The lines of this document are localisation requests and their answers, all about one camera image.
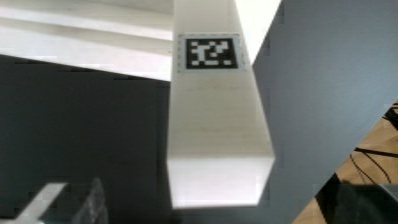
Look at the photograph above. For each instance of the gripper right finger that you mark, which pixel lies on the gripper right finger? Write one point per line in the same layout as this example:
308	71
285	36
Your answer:
358	203

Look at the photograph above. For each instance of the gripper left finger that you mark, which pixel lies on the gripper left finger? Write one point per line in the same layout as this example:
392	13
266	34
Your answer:
67	204

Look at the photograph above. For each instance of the white desk leg with tag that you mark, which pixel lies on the white desk leg with tag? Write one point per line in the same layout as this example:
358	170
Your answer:
220	144

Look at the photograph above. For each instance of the white desk top tray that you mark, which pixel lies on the white desk top tray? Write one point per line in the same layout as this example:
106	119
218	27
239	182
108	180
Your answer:
111	34

